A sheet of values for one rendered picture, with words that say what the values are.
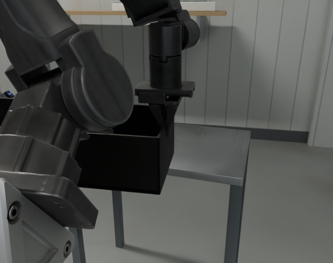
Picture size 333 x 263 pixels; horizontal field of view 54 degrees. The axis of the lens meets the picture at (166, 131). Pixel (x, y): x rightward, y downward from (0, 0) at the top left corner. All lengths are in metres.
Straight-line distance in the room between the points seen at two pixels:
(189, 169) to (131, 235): 1.06
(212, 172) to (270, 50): 2.35
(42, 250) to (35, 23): 0.20
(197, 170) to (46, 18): 0.87
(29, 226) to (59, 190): 0.04
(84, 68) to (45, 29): 0.05
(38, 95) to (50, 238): 0.13
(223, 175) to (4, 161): 0.90
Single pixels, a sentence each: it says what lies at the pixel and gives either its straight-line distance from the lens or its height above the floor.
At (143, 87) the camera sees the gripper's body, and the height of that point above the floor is 1.20.
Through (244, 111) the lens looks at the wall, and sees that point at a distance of 3.46.
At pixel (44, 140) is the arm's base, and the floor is 1.23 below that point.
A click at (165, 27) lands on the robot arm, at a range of 0.55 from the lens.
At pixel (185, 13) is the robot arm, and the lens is 0.64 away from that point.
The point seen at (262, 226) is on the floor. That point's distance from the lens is 2.26.
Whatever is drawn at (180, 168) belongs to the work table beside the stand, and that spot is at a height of 0.80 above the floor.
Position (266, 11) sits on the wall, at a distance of 3.31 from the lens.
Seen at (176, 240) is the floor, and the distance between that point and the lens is 2.07.
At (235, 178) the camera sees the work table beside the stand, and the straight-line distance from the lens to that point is 1.10.
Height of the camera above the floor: 1.33
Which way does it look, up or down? 22 degrees down
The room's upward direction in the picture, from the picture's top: straight up
